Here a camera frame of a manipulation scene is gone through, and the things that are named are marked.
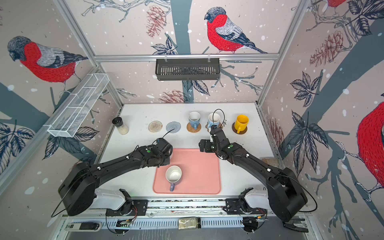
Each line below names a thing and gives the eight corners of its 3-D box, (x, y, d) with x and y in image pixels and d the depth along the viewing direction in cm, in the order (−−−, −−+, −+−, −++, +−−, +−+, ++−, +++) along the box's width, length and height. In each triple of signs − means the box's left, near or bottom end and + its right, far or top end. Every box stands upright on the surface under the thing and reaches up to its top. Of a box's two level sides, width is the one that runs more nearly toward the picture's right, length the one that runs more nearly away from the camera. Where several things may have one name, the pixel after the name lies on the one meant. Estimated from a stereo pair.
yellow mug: (236, 135, 102) (239, 127, 95) (233, 123, 110) (236, 114, 102) (247, 135, 102) (251, 127, 95) (244, 123, 110) (247, 114, 102)
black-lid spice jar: (118, 134, 105) (110, 123, 95) (121, 127, 109) (113, 116, 99) (127, 134, 105) (120, 123, 95) (129, 127, 109) (123, 116, 99)
